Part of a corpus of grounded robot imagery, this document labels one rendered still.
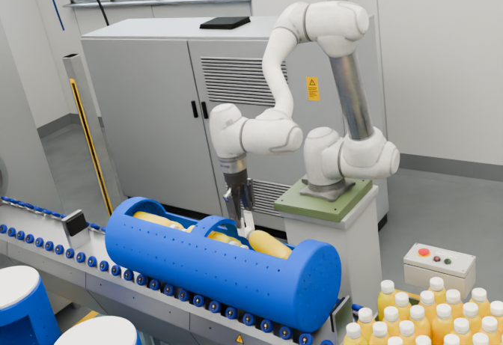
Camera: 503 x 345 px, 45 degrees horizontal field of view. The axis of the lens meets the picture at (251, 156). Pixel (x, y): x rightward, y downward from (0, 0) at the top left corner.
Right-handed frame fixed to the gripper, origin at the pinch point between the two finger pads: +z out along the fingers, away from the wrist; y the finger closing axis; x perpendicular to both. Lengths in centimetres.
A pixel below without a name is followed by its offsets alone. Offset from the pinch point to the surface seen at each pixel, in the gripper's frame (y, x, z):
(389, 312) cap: 3, 52, 16
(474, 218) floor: -228, -3, 127
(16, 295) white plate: 45, -77, 23
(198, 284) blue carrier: 14.5, -12.6, 18.1
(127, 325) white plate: 38, -25, 23
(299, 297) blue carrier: 11.2, 26.7, 13.1
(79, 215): -2, -98, 19
